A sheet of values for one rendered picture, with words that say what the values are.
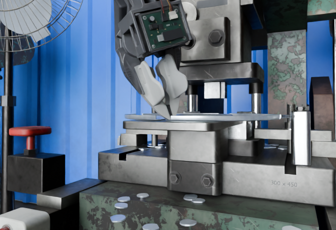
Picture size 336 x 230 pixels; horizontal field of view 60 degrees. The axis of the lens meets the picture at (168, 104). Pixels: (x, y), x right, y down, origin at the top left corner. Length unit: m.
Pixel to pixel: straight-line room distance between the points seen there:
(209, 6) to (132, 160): 0.35
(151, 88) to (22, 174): 0.34
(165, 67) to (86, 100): 1.86
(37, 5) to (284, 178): 1.03
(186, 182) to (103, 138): 1.72
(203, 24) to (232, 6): 0.07
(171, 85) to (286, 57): 0.48
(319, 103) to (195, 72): 0.42
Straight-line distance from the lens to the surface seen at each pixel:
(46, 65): 2.58
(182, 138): 0.52
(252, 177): 0.53
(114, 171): 0.64
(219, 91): 0.66
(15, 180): 0.66
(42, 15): 1.20
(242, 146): 0.60
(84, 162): 2.31
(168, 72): 0.43
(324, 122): 0.91
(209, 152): 0.51
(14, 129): 0.64
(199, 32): 0.60
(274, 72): 0.84
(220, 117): 0.42
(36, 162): 0.61
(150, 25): 0.36
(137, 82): 0.42
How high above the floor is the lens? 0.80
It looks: 1 degrees up
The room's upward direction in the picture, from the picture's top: straight up
